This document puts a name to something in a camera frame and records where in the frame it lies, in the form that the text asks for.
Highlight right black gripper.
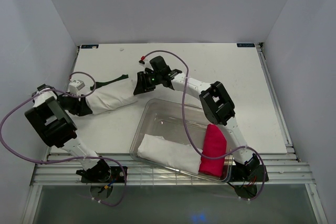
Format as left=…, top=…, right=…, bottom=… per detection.
left=134, top=70, right=162, bottom=95

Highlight white and green t-shirt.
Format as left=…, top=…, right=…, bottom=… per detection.
left=86, top=74, right=137, bottom=114

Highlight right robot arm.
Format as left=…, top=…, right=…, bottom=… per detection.
left=133, top=56, right=267, bottom=181

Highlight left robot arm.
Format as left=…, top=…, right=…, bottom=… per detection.
left=25, top=84, right=111, bottom=183

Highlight clear plastic bin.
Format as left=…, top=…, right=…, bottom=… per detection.
left=130, top=99, right=233, bottom=184

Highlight blue corner label left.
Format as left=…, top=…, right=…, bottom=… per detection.
left=80, top=44, right=99, bottom=49

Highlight blue corner label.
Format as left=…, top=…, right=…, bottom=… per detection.
left=80, top=44, right=99, bottom=49
left=236, top=43, right=255, bottom=48

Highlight rolled white t-shirt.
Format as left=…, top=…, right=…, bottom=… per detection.
left=137, top=134, right=202, bottom=174

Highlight rolled pink t-shirt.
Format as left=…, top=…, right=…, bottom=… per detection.
left=199, top=124, right=227, bottom=177

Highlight blue corner label right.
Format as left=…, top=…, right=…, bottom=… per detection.
left=236, top=43, right=255, bottom=48

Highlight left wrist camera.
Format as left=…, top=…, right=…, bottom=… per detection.
left=68, top=80, right=85, bottom=96

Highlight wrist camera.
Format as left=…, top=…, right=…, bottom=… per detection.
left=139, top=56, right=146, bottom=66
left=68, top=80, right=85, bottom=96

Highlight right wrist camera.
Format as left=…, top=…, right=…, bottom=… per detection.
left=139, top=56, right=146, bottom=66

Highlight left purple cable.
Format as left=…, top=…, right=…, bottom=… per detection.
left=0, top=71, right=128, bottom=207

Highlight purple cable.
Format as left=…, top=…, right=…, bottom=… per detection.
left=143, top=49, right=265, bottom=201
left=0, top=71, right=128, bottom=207

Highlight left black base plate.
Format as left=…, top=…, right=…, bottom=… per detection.
left=76, top=166, right=128, bottom=184

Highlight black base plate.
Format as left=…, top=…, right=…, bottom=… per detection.
left=228, top=165, right=269, bottom=183
left=76, top=166, right=128, bottom=184

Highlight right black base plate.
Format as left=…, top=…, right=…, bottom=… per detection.
left=228, top=165, right=269, bottom=183

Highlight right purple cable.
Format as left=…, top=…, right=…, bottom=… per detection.
left=143, top=49, right=265, bottom=201

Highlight aluminium frame rails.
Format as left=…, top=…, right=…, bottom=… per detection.
left=30, top=43, right=328, bottom=223

